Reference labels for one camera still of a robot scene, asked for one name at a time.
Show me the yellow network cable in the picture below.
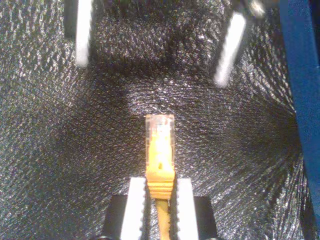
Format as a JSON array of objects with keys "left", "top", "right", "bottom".
[{"left": 144, "top": 114, "right": 176, "bottom": 240}]

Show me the blue base unit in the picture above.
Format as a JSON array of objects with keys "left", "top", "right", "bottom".
[{"left": 279, "top": 0, "right": 320, "bottom": 240}]

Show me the black bubble mat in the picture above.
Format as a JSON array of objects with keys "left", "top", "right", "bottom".
[{"left": 0, "top": 0, "right": 317, "bottom": 240}]

